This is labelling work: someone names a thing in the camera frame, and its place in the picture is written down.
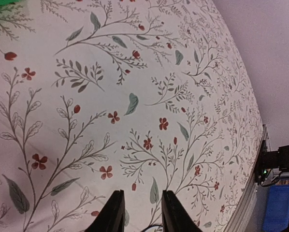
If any aluminium front frame rail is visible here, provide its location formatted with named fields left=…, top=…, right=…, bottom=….
left=224, top=124, right=268, bottom=232

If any blue plastic crate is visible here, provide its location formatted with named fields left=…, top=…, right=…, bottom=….
left=262, top=183, right=289, bottom=232

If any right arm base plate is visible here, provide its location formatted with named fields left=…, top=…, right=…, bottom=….
left=254, top=145, right=289, bottom=187

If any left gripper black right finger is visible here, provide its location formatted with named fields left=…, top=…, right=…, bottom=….
left=161, top=190, right=202, bottom=232

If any floral patterned table mat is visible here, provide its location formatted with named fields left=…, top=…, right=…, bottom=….
left=0, top=0, right=263, bottom=232

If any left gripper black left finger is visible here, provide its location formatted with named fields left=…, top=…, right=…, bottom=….
left=85, top=190, right=125, bottom=232

